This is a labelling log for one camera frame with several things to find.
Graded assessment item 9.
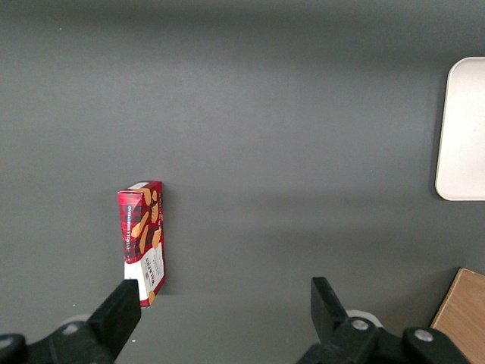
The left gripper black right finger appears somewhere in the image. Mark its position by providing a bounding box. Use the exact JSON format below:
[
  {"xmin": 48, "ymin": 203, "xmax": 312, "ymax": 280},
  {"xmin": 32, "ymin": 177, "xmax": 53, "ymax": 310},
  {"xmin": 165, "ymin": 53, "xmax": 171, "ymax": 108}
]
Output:
[{"xmin": 295, "ymin": 276, "xmax": 471, "ymax": 364}]

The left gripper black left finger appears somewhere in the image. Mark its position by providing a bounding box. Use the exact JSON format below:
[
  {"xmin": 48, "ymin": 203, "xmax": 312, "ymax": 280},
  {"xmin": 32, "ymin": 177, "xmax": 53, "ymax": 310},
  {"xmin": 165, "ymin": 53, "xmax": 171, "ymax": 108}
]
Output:
[{"xmin": 0, "ymin": 278, "xmax": 142, "ymax": 364}]

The beige plastic tray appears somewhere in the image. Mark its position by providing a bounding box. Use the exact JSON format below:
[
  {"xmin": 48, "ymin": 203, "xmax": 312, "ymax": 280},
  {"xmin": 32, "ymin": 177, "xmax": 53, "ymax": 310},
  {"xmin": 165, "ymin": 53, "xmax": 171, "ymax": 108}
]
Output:
[{"xmin": 434, "ymin": 56, "xmax": 485, "ymax": 201}]

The red tartan shortbread box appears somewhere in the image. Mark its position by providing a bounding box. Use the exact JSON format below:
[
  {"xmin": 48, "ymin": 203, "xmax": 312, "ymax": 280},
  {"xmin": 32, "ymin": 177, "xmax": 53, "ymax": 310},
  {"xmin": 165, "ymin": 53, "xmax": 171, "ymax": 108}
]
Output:
[{"xmin": 117, "ymin": 180, "xmax": 167, "ymax": 309}]

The wooden two-drawer cabinet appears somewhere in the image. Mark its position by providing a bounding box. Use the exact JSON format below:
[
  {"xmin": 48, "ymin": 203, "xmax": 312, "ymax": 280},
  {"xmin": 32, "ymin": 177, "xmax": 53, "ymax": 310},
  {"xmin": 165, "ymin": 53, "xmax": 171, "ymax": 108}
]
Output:
[{"xmin": 430, "ymin": 267, "xmax": 485, "ymax": 364}]

